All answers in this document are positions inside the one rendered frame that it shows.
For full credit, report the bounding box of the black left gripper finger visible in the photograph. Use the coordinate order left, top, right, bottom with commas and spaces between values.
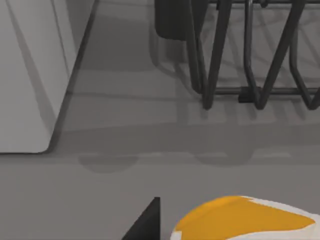
121, 196, 161, 240

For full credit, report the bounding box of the dark grey wire rack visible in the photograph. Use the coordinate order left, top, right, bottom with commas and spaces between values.
154, 0, 320, 111

